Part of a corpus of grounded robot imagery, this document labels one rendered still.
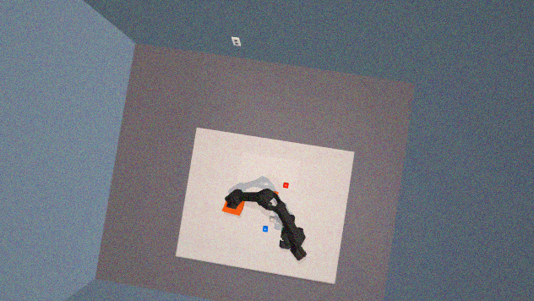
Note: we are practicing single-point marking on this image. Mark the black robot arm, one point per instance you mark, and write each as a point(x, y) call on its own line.
point(294, 236)

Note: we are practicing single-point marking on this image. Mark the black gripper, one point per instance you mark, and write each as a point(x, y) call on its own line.
point(283, 232)

